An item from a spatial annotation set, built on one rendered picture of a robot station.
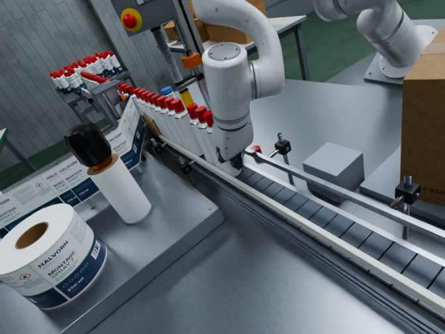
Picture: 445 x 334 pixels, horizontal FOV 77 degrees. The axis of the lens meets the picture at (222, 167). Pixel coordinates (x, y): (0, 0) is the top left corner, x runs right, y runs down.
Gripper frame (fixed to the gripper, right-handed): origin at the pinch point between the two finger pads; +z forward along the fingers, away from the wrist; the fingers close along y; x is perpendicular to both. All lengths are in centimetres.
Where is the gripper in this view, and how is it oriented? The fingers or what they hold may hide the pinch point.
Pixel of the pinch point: (236, 161)
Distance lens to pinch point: 76.1
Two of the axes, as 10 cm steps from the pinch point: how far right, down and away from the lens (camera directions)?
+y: -7.6, 5.6, -3.3
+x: 6.4, 5.6, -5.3
